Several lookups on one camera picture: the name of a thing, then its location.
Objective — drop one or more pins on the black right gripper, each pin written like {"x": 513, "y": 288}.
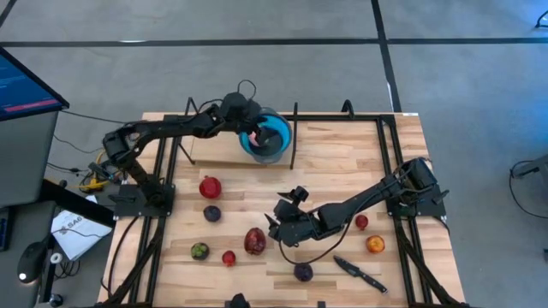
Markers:
{"x": 299, "y": 224}

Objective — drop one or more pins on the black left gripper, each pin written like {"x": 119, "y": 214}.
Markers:
{"x": 252, "y": 124}

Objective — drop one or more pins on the blue collapsible bowl grey rim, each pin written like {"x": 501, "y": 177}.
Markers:
{"x": 282, "y": 132}

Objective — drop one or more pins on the pink peach with leaf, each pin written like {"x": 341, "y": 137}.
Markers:
{"x": 252, "y": 138}

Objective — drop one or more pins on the dark red apple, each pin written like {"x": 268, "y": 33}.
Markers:
{"x": 255, "y": 241}

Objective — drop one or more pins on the large red pomegranate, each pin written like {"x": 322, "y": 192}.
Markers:
{"x": 210, "y": 187}

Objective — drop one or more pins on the purple mangosteen green cap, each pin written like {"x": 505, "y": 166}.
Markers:
{"x": 200, "y": 251}

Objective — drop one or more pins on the orange red nectarine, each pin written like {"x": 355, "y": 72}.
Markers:
{"x": 375, "y": 244}

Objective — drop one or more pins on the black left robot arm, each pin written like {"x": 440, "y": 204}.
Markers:
{"x": 171, "y": 126}

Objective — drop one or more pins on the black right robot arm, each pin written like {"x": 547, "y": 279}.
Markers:
{"x": 355, "y": 201}

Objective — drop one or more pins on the black rounded object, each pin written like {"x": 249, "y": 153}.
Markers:
{"x": 240, "y": 301}

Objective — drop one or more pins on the black kitchen knife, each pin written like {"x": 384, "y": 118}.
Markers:
{"x": 359, "y": 274}

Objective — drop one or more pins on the white paper booklet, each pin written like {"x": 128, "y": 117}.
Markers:
{"x": 79, "y": 233}

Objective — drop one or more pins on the black desk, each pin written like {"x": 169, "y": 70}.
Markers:
{"x": 77, "y": 205}

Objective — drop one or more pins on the white tape roll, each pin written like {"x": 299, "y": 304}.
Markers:
{"x": 56, "y": 254}

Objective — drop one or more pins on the black computer mouse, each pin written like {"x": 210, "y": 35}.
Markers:
{"x": 32, "y": 261}

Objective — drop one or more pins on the computer monitor blue screen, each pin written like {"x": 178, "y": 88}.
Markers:
{"x": 21, "y": 90}

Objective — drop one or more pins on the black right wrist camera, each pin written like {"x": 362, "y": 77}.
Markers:
{"x": 298, "y": 194}

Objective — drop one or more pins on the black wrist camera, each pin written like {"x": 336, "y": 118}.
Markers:
{"x": 234, "y": 104}
{"x": 298, "y": 194}

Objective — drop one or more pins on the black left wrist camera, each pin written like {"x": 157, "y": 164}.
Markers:
{"x": 234, "y": 104}

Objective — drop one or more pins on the black aluminium rig frame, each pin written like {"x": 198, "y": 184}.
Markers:
{"x": 334, "y": 117}

